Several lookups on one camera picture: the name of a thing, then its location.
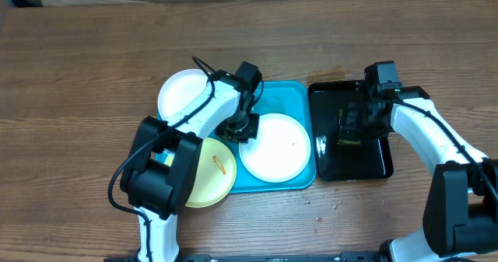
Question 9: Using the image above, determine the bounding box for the green yellow sponge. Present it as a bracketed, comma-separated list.
[338, 109, 361, 145]

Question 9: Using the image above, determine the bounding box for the white plate with crumbs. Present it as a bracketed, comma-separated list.
[239, 114, 311, 183]

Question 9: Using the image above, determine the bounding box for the yellow plate with food scrap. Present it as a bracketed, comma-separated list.
[185, 138, 237, 208]

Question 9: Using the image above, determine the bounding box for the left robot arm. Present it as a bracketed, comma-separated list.
[112, 62, 262, 261]

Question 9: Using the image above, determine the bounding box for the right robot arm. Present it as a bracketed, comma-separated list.
[338, 86, 497, 261]

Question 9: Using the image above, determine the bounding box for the black rectangular water tray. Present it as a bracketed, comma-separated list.
[308, 80, 394, 181]

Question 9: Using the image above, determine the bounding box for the teal plastic tray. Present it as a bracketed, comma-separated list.
[154, 80, 317, 195]

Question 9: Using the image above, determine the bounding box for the orange food scrap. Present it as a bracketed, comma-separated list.
[212, 155, 226, 175]

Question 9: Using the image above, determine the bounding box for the white plate with red stain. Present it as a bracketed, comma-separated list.
[157, 69, 208, 120]

